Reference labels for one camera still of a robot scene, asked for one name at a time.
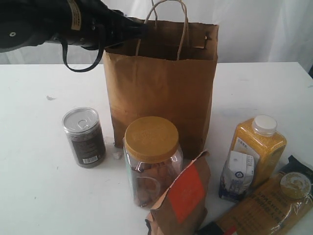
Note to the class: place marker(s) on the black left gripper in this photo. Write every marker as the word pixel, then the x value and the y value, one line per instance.
pixel 92 25

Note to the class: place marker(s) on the spaghetti packet gold seal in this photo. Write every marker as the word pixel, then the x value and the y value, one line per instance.
pixel 273 208

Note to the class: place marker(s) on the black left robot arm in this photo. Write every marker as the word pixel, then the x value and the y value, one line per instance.
pixel 26 23

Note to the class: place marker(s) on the yellow grain bottle white cap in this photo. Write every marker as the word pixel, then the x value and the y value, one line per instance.
pixel 259 138

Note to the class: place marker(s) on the brown pouch orange label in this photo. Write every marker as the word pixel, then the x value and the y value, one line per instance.
pixel 181 208

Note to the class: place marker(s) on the small white blue carton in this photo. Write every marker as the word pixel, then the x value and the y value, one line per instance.
pixel 237 176

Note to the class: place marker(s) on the clear jar yellow lid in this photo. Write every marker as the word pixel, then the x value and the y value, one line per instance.
pixel 153 158

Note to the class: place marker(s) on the brown paper shopping bag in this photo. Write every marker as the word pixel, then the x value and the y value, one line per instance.
pixel 168 73

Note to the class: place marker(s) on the white paper crumb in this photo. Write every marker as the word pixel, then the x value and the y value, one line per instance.
pixel 117 155

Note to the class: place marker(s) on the dark can silver lid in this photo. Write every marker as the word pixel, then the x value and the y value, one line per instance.
pixel 84 133

